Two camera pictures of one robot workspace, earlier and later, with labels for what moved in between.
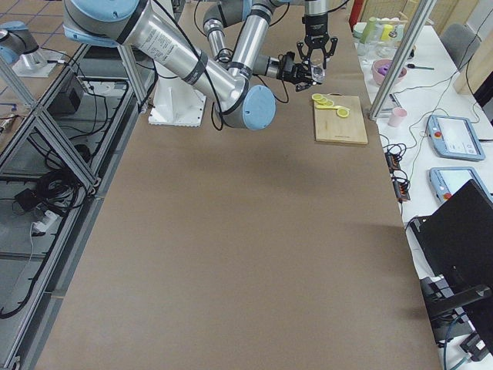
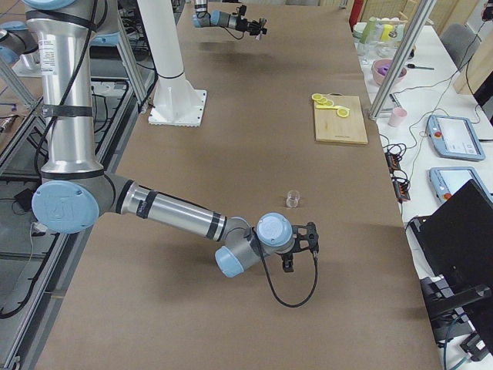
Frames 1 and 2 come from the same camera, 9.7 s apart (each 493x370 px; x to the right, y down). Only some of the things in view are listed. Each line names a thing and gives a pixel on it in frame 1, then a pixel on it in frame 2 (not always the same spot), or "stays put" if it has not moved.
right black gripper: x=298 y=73 to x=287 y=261
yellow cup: x=387 y=28 stays put
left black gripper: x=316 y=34 to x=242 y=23
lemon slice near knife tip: x=343 y=112 stays put
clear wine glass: x=365 y=48 stays put
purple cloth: x=384 y=70 stays put
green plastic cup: x=371 y=23 stays put
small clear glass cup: x=318 y=73 to x=293 y=198
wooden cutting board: x=330 y=127 stays put
